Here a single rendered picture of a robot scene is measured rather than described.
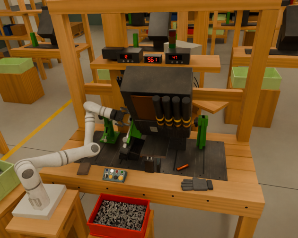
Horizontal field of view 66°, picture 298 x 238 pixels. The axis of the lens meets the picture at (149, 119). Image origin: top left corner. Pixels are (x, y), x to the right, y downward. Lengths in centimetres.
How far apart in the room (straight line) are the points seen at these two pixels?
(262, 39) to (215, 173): 91
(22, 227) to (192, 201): 102
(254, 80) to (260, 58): 16
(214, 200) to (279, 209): 133
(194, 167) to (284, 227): 128
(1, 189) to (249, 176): 168
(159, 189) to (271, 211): 150
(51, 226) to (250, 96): 154
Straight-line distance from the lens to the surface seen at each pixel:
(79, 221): 185
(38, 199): 156
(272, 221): 269
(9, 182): 195
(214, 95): 188
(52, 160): 149
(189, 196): 155
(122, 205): 151
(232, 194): 156
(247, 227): 177
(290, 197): 297
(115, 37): 174
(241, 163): 181
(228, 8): 161
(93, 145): 159
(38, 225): 162
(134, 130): 157
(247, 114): 188
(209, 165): 172
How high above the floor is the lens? 206
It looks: 32 degrees down
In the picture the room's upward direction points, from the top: 3 degrees counter-clockwise
